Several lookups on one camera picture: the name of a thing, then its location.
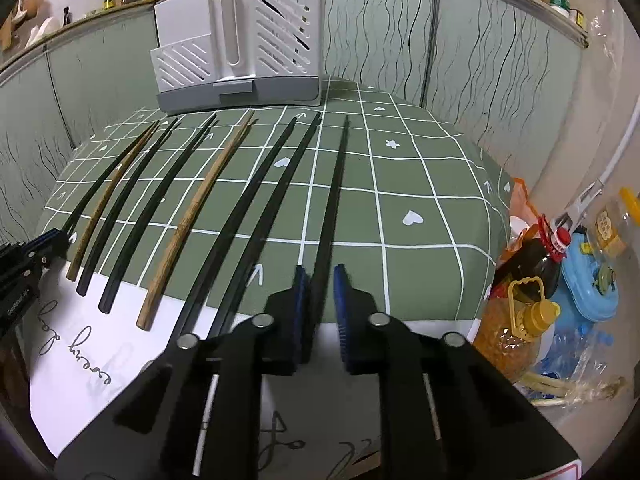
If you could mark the thick wooden chopstick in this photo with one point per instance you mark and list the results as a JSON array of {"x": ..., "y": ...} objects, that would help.
[{"x": 160, "y": 280}]

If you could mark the pale green onion stalks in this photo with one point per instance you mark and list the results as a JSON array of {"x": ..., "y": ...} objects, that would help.
[{"x": 550, "y": 385}]

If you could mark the black chopstick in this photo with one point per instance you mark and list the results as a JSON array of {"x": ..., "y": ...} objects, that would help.
[
  {"x": 201, "y": 296},
  {"x": 87, "y": 199},
  {"x": 330, "y": 220},
  {"x": 95, "y": 255},
  {"x": 114, "y": 285},
  {"x": 247, "y": 267}
]

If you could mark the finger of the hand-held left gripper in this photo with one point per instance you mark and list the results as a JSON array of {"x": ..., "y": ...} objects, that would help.
[
  {"x": 25, "y": 275},
  {"x": 47, "y": 244}
]

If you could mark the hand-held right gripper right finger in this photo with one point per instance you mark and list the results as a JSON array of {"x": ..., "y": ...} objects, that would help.
[{"x": 342, "y": 310}]

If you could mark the green wavy-pattern cabinet door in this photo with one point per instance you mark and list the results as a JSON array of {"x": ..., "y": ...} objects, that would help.
[
  {"x": 500, "y": 85},
  {"x": 25, "y": 160},
  {"x": 100, "y": 70},
  {"x": 380, "y": 25}
]

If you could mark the small yellow box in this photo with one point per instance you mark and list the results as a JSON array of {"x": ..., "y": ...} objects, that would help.
[{"x": 579, "y": 18}]

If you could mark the blue plastic container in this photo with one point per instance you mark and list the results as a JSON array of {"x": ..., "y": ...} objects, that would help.
[{"x": 585, "y": 290}]

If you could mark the clear jar yellow label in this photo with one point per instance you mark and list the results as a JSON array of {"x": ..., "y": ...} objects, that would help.
[{"x": 607, "y": 225}]

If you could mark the white slatted utensil holder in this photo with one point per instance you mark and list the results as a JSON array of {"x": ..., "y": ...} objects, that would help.
[{"x": 190, "y": 20}]

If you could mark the cooking oil bottle yellow cap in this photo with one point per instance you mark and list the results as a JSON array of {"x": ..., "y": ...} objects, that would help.
[{"x": 500, "y": 340}]

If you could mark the thin wooden chopstick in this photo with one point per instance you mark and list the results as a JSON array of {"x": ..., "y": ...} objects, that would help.
[{"x": 93, "y": 220}]

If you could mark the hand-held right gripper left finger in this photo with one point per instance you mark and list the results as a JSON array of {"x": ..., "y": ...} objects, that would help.
[{"x": 301, "y": 310}]

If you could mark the dark sauce bottle red cap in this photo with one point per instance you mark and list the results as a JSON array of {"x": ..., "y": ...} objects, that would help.
[{"x": 535, "y": 265}]

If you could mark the kitchen counter with metal edge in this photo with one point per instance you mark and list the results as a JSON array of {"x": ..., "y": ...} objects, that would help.
[{"x": 545, "y": 17}]

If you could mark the orange plastic bag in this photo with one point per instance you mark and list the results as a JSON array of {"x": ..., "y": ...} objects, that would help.
[{"x": 520, "y": 195}]

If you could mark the clear blue plastic bottle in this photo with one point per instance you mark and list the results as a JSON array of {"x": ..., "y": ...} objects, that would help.
[{"x": 575, "y": 345}]

